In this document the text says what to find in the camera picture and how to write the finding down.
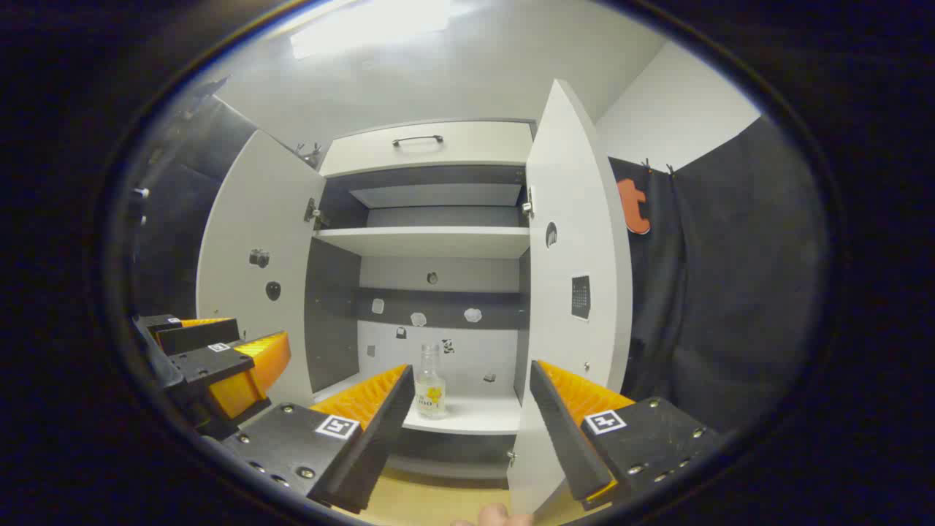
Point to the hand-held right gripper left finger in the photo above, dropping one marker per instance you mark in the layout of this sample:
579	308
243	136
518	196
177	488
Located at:
380	438

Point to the white cabinet with grey interior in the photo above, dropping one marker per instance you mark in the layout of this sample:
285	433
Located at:
438	241

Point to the clear glass bottle yellow label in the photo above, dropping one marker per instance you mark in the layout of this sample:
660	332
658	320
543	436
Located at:
430	398

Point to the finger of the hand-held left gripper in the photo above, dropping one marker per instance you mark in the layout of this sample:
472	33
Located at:
197	337
248	372

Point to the white cabinet door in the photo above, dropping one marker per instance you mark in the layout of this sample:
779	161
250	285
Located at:
248	219
577	219

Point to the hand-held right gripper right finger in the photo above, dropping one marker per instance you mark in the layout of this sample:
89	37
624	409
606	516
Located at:
562	438

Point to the black backdrop cloth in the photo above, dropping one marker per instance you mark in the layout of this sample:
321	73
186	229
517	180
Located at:
730	292
168	219

